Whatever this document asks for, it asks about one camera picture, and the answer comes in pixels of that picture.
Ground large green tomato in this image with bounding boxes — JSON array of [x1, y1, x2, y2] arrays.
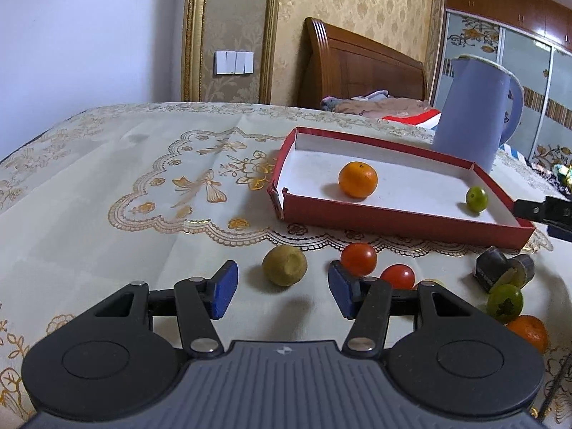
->
[[487, 283, 523, 324]]

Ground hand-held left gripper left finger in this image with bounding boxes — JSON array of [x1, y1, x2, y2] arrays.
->
[[92, 260, 240, 359]]

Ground beige blanket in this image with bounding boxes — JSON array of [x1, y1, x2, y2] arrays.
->
[[333, 96, 436, 120]]

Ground dark patterned cloth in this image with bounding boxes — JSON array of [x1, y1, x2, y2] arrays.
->
[[529, 158, 572, 199]]

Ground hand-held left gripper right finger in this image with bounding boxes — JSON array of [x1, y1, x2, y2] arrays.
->
[[327, 260, 481, 360]]

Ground crumpled clothes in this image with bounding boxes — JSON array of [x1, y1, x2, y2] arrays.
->
[[319, 90, 390, 111]]

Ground red cardboard tray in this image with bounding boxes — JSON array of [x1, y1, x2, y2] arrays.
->
[[267, 127, 537, 251]]

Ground blue electric kettle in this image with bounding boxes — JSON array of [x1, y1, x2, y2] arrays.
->
[[433, 54, 524, 174]]

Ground red striped cloth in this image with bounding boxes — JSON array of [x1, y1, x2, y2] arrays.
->
[[382, 109, 443, 132]]

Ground wardrobe with floral doors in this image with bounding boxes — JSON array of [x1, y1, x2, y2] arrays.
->
[[440, 0, 572, 171]]

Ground red cherry tomato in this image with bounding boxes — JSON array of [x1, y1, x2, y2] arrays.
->
[[380, 264, 416, 290], [340, 242, 378, 278]]

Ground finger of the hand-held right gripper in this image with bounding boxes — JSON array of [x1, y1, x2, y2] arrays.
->
[[513, 199, 548, 223]]

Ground orange mandarin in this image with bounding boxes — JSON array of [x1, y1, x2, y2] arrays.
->
[[506, 315, 549, 355], [338, 161, 379, 199]]

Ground white wall switch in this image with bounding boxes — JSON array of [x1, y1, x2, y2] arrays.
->
[[213, 51, 255, 75]]

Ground wooden bed headboard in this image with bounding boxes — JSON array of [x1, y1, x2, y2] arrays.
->
[[297, 17, 427, 110]]

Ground small green jujube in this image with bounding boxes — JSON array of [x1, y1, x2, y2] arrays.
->
[[465, 186, 489, 214]]

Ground gold framed wall panel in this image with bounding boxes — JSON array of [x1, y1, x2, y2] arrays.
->
[[181, 0, 283, 104]]

